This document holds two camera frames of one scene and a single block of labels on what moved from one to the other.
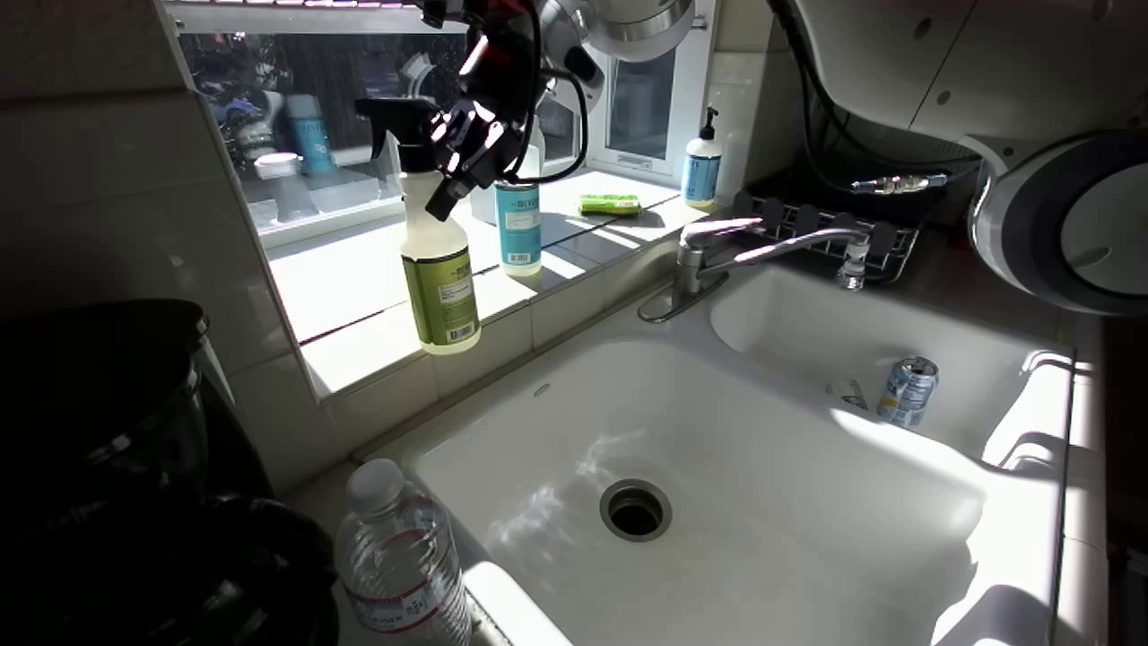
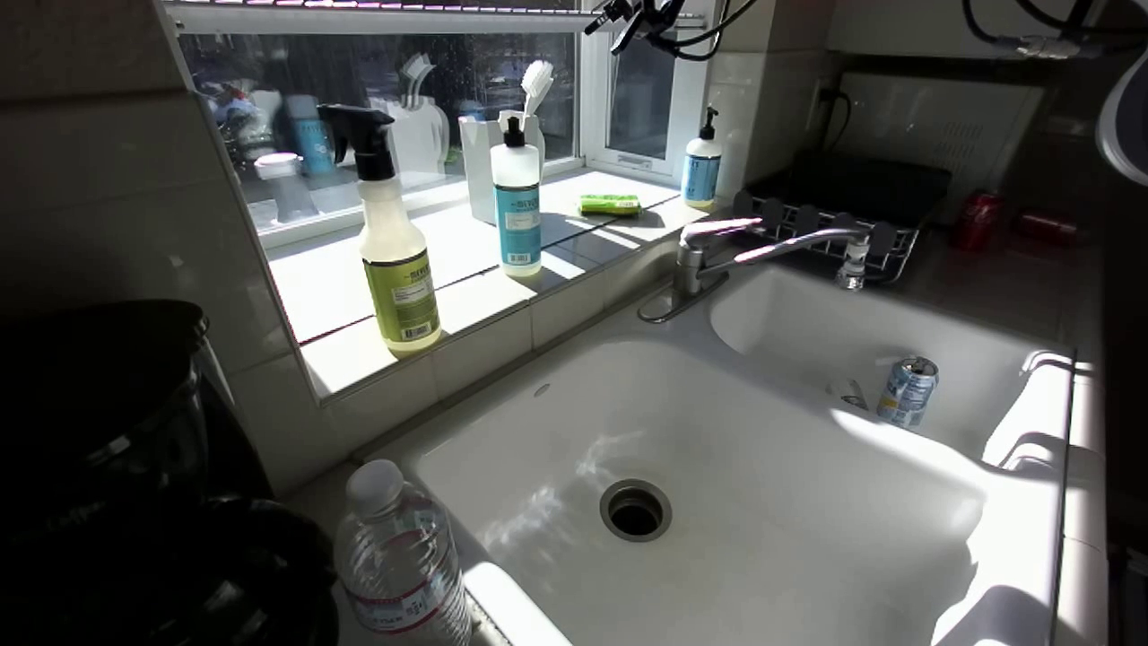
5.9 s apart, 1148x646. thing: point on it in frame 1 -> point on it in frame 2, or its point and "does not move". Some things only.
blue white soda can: (908, 390) does not move
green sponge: (610, 207) does not move
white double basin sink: (787, 455) does not move
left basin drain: (635, 512) does not move
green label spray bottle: (438, 286) -> (396, 262)
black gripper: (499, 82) -> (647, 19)
